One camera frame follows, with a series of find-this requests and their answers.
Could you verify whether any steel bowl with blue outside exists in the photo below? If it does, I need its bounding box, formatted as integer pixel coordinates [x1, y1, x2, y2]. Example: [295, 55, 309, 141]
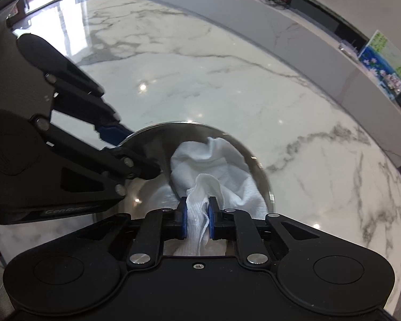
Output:
[97, 120, 276, 223]

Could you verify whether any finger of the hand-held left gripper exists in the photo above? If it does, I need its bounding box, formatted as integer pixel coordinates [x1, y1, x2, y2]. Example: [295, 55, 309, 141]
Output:
[29, 114, 161, 198]
[16, 33, 135, 146]

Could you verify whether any white cloth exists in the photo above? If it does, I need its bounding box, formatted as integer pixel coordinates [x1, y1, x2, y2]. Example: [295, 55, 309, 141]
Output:
[169, 136, 270, 258]

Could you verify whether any lotus pond painting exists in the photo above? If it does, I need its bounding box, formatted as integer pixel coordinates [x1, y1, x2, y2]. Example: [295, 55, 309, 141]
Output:
[357, 29, 401, 88]

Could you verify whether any white set-top box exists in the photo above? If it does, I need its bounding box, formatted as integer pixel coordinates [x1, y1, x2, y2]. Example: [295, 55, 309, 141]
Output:
[339, 40, 359, 56]

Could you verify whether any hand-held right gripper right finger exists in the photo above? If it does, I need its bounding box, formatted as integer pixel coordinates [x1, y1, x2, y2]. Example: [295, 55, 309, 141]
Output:
[208, 197, 325, 269]

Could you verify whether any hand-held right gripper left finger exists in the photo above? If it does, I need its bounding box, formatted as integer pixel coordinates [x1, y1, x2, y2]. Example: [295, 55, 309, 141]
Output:
[71, 197, 189, 270]

